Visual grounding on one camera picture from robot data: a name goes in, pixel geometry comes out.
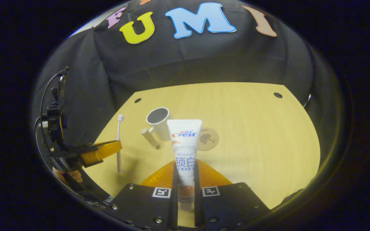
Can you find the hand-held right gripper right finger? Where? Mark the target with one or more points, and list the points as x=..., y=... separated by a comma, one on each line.
x=197, y=199

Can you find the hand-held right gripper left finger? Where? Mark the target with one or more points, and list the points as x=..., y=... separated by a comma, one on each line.
x=174, y=199

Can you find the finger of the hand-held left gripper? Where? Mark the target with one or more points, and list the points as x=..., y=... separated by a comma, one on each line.
x=104, y=150

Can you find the pale pink toothbrush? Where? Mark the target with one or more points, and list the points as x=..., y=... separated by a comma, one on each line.
x=119, y=150

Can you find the white toothpaste tube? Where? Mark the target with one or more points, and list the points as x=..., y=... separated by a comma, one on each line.
x=184, y=150

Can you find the round brown coaster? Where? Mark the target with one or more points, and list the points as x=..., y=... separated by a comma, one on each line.
x=210, y=139

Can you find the black backdrop cloth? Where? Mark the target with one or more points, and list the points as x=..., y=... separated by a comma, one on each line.
x=188, y=61

